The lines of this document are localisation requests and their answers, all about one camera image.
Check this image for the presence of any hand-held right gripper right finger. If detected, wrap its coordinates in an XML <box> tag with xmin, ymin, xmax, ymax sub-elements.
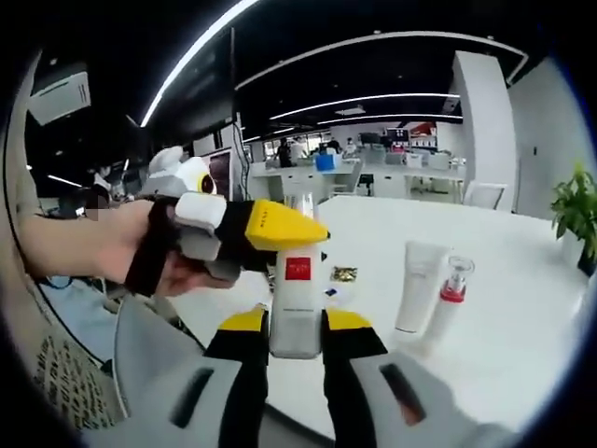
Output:
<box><xmin>320</xmin><ymin>306</ymin><xmax>519</xmax><ymax>448</ymax></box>

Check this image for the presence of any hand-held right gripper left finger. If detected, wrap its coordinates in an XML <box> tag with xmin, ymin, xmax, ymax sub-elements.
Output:
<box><xmin>100</xmin><ymin>304</ymin><xmax>271</xmax><ymax>448</ymax></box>

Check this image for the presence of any red label skincare bottle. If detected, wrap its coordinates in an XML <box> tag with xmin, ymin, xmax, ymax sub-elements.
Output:
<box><xmin>270</xmin><ymin>191</ymin><xmax>330</xmax><ymax>360</ymax></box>

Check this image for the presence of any gold skincare sachet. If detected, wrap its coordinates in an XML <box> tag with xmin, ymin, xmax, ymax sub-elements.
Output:
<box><xmin>330</xmin><ymin>265</ymin><xmax>359</xmax><ymax>284</ymax></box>

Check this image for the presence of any white skincare tube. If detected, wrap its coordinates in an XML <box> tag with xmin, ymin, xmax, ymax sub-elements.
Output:
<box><xmin>394</xmin><ymin>241</ymin><xmax>452</xmax><ymax>336</ymax></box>

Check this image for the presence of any red collar skincare bottle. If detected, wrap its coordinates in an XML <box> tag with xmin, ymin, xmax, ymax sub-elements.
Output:
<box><xmin>422</xmin><ymin>255</ymin><xmax>476</xmax><ymax>358</ymax></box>

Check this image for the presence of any person's left hand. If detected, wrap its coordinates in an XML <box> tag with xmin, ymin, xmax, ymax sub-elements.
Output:
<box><xmin>77</xmin><ymin>199</ymin><xmax>244</xmax><ymax>300</ymax></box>

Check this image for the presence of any large display on stand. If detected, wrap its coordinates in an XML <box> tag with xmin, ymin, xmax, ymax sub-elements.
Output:
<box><xmin>208</xmin><ymin>147</ymin><xmax>235</xmax><ymax>203</ymax></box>

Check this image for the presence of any grey office chair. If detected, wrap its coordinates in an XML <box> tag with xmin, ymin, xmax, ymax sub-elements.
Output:
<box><xmin>111</xmin><ymin>296</ymin><xmax>209</xmax><ymax>421</ymax></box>

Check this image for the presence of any white ceiling light strip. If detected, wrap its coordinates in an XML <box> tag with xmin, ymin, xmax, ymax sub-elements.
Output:
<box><xmin>139</xmin><ymin>0</ymin><xmax>262</xmax><ymax>128</ymax></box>

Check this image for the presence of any ceiling air conditioner unit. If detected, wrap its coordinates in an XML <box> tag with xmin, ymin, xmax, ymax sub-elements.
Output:
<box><xmin>28</xmin><ymin>69</ymin><xmax>92</xmax><ymax>127</ymax></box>

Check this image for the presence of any beige printed shirt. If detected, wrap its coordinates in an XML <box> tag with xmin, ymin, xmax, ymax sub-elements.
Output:
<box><xmin>2</xmin><ymin>46</ymin><xmax>122</xmax><ymax>435</ymax></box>

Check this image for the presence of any white chair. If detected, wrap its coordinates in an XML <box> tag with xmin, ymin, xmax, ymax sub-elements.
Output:
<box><xmin>463</xmin><ymin>181</ymin><xmax>508</xmax><ymax>209</ymax></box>

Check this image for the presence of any green plant in white pot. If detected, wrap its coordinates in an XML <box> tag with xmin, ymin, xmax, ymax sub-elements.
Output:
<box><xmin>549</xmin><ymin>162</ymin><xmax>597</xmax><ymax>267</ymax></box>

